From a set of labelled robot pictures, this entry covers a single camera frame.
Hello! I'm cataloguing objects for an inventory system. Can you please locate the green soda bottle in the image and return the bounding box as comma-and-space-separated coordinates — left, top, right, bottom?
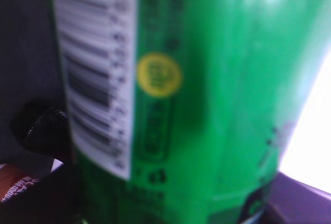
52, 0, 330, 223

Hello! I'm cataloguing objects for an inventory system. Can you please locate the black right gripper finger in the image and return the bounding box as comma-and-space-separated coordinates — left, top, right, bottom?
243, 172, 330, 223

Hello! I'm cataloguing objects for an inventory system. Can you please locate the dark cola bottle red label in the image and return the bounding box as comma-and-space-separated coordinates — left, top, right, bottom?
1, 99, 84, 223

